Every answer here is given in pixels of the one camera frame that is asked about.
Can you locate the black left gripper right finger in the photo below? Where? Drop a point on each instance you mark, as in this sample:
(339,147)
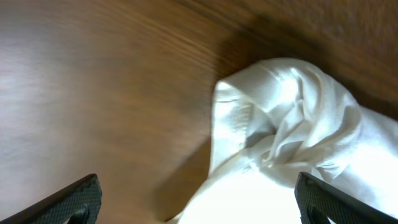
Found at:
(319,202)

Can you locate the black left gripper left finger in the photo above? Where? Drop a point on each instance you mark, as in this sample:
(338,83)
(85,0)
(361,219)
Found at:
(79,202)

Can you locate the white printed t-shirt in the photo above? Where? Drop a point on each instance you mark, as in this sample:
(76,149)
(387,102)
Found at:
(276,119)

